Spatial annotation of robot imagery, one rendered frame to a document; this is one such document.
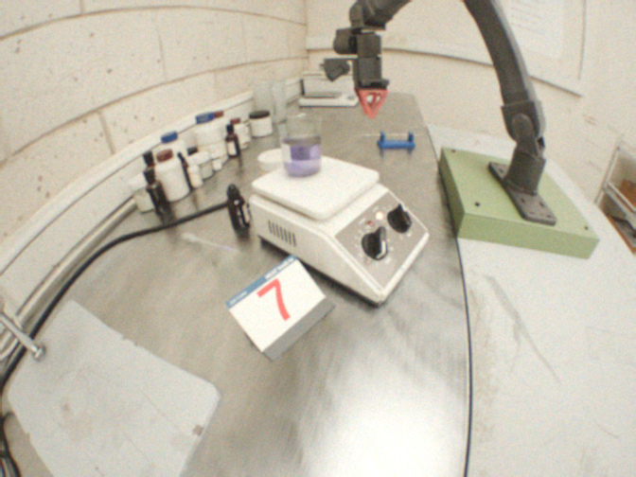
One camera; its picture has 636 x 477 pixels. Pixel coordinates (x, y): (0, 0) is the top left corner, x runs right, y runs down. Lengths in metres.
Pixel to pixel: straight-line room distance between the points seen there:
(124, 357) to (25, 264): 0.30
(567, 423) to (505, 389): 0.09
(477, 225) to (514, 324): 0.15
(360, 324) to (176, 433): 0.21
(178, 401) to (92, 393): 0.11
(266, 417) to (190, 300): 0.17
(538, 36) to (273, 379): 2.04
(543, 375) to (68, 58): 0.87
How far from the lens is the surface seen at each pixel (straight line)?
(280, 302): 0.27
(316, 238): 0.27
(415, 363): 0.26
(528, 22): 2.00
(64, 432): 0.35
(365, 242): 0.27
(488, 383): 0.28
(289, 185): 0.31
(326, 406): 0.24
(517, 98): 0.46
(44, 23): 0.66
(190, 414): 0.26
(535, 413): 0.30
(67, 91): 0.63
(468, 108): 1.85
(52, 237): 0.56
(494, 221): 0.40
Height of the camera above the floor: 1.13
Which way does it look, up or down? 39 degrees down
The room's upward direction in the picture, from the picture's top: 4 degrees counter-clockwise
